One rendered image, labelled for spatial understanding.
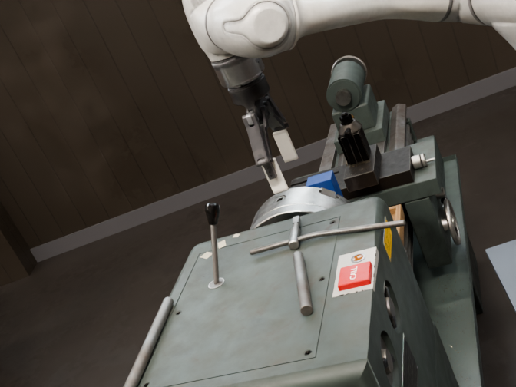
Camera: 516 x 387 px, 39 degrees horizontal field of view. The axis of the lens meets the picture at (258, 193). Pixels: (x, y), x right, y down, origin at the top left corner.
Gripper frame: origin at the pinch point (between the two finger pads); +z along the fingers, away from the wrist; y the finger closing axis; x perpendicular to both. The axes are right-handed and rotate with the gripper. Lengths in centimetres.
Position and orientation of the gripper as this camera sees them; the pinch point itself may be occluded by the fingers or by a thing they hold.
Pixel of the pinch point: (284, 170)
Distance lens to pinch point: 144.6
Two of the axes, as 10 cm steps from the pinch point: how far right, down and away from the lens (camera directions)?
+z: 3.9, 8.4, 3.9
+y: 1.9, -4.8, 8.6
